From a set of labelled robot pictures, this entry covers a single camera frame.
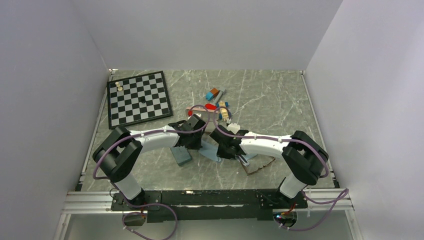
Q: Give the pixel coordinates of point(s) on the cream toy cart blue wheels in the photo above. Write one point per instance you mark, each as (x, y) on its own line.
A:
(224, 113)

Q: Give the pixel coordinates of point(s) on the brown-framed sunglasses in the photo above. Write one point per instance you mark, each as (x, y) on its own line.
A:
(257, 164)

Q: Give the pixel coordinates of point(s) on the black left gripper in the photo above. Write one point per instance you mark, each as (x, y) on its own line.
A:
(198, 145)

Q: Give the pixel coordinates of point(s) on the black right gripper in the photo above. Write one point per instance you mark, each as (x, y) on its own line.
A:
(221, 153)

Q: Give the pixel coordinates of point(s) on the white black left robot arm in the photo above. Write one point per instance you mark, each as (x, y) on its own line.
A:
(118, 153)

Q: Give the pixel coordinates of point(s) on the blue and orange toy block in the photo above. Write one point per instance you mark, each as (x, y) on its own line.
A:
(210, 95)

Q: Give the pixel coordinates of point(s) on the light blue cleaning cloth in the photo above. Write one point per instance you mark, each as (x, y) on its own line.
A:
(210, 151)

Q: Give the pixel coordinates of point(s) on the white-framed sunglasses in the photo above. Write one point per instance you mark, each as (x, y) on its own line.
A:
(242, 160)

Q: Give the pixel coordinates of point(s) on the grey-blue glasses case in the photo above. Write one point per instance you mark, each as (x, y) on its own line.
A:
(181, 155)

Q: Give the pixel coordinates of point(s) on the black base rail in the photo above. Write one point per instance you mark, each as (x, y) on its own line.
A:
(213, 204)

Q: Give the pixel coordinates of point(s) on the black white chessboard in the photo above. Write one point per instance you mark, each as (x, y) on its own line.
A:
(138, 99)

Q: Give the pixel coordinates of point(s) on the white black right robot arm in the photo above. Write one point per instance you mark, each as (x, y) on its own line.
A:
(306, 159)

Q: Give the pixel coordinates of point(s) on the pink glasses case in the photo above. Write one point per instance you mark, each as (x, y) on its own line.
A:
(207, 115)

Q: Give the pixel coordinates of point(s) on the grey toy bar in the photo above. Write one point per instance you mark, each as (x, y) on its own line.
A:
(221, 91)

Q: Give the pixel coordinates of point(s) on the red toy block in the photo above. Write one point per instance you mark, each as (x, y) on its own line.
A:
(210, 106)

